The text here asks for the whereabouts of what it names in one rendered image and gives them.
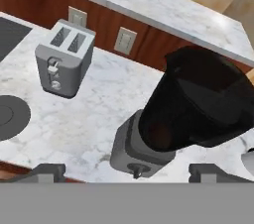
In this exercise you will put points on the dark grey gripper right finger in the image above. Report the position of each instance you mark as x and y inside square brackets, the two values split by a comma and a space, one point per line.
[206, 172]

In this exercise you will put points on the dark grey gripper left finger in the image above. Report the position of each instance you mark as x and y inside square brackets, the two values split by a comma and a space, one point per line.
[46, 172]

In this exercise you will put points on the grey blender with black jar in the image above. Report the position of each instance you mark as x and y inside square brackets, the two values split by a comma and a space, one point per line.
[172, 115]

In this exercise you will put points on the black blender lid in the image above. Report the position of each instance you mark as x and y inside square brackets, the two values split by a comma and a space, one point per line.
[211, 69]

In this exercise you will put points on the white rounded object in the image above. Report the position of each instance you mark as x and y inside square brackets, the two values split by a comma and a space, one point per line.
[248, 160]

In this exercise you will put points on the dark grey round plate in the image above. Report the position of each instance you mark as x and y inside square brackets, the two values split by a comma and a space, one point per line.
[11, 117]

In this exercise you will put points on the grey two-slot toaster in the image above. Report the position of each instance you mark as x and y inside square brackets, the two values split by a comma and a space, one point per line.
[64, 61]

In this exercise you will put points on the black hob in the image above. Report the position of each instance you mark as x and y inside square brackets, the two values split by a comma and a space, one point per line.
[10, 34]

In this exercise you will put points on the grey wall socket plate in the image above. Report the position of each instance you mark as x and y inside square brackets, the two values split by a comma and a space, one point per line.
[77, 16]
[125, 41]

